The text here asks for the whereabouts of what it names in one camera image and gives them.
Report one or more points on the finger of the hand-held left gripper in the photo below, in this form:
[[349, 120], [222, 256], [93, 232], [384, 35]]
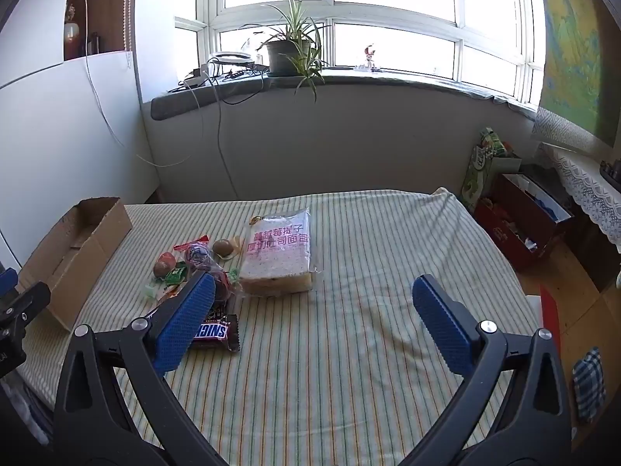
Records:
[[24, 306], [7, 280]]

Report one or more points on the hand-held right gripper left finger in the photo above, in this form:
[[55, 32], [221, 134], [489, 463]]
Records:
[[187, 323]]

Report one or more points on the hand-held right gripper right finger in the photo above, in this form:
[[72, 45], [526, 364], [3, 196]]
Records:
[[441, 330]]

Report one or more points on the brown chocolate bar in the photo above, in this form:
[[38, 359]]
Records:
[[220, 332]]

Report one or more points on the brown cardboard box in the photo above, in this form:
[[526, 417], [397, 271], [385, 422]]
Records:
[[73, 262]]

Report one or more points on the blue white candy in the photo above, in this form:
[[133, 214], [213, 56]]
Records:
[[198, 253]]

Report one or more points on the sliced bread packet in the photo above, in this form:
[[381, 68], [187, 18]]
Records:
[[276, 252]]

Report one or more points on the pale green wrapped candy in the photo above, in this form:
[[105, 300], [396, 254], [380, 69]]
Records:
[[149, 290]]

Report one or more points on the dark red candy clear wrapper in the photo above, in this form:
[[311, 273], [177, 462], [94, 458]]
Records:
[[222, 287]]

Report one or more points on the brown round snack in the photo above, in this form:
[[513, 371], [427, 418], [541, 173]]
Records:
[[223, 247], [161, 268]]

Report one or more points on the red paper sheet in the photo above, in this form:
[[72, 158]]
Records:
[[549, 318]]

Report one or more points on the striped table cloth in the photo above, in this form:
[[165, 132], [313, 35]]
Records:
[[330, 349]]

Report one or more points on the red cardboard box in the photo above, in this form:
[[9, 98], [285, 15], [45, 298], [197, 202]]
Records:
[[519, 223]]

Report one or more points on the white cabinet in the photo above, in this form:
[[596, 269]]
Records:
[[58, 145]]

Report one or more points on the green printed bag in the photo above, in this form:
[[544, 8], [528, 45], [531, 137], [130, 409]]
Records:
[[478, 179]]

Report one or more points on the blue plaid cloth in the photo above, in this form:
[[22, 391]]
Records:
[[589, 383]]

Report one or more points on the white lace cloth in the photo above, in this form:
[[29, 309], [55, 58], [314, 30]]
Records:
[[587, 184]]

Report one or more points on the white power strip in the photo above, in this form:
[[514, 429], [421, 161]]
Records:
[[196, 77]]

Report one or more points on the white vase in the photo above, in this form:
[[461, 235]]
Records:
[[72, 34]]

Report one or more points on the grey window sill cushion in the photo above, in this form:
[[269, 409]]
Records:
[[368, 80]]

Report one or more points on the small red white figurine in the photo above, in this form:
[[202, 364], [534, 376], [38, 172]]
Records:
[[369, 58]]

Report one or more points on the potted spider plant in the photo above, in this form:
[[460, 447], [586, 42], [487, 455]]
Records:
[[284, 58]]

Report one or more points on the wooden shelf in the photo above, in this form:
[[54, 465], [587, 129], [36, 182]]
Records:
[[109, 9]]

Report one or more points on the white framed window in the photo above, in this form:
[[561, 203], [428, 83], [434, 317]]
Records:
[[330, 9]]

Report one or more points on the wall map poster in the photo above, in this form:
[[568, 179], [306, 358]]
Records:
[[575, 48]]

